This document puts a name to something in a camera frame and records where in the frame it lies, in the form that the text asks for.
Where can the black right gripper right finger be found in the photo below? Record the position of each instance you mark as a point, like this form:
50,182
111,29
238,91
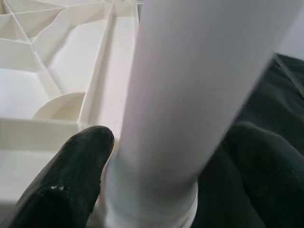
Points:
256,180

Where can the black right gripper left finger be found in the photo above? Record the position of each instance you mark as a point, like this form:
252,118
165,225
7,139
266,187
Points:
71,178

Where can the white plastic table top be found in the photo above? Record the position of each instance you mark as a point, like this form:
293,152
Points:
59,71

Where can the white plastic table leg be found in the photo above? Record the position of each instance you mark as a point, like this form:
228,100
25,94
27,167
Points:
190,95

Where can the black cloth cover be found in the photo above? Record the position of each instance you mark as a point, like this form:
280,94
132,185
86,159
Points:
280,95

